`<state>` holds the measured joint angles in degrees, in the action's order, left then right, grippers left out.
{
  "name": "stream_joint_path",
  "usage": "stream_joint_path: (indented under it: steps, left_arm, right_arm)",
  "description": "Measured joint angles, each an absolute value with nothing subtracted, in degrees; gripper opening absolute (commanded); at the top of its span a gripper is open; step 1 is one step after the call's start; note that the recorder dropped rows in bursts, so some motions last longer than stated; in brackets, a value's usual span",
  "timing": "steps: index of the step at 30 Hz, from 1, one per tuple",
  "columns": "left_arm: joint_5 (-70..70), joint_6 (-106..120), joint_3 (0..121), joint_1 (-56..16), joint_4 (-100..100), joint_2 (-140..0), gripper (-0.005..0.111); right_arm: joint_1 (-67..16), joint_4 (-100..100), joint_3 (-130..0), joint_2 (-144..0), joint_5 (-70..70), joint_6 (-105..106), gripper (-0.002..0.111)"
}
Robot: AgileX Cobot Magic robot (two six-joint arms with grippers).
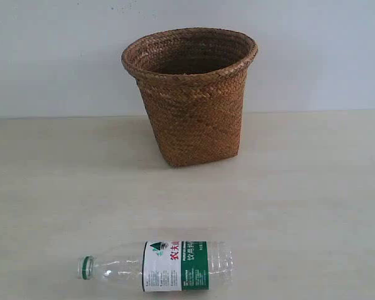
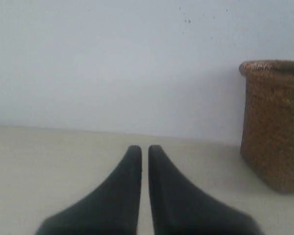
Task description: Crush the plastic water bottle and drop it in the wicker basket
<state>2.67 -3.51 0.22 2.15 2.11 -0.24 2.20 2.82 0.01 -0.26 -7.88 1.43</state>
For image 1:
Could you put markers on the brown woven wicker basket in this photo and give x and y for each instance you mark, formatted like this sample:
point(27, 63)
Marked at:
point(192, 83)

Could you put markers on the clear plastic bottle green label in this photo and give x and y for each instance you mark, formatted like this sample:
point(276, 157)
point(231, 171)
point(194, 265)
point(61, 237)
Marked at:
point(161, 266)

